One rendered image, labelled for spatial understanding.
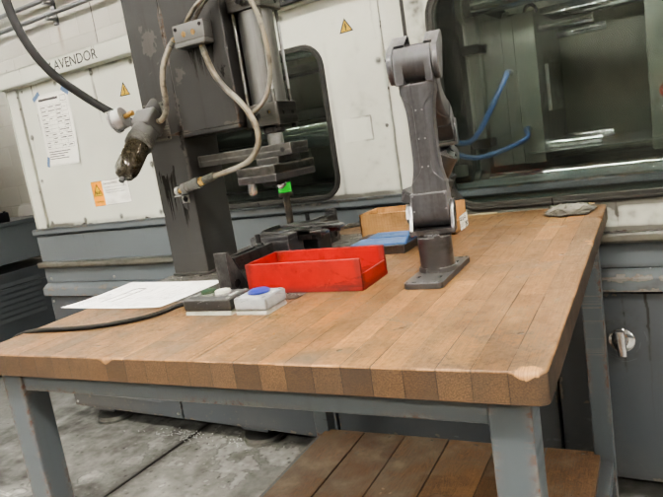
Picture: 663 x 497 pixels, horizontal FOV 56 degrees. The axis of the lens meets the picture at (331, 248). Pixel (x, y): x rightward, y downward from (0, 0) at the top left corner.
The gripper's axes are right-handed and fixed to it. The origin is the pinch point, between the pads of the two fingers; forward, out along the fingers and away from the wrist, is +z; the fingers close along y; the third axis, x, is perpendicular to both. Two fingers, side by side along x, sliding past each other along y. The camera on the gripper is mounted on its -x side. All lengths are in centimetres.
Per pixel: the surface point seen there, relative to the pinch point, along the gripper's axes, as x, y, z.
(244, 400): 65, -2, 12
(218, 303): 48, 16, 12
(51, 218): -64, 176, 91
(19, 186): -293, 470, 237
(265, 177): 19.1, 29.9, -3.2
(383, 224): -14.1, 11.4, 6.0
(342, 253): 22.9, 6.1, 2.9
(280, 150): 12.8, 31.7, -8.1
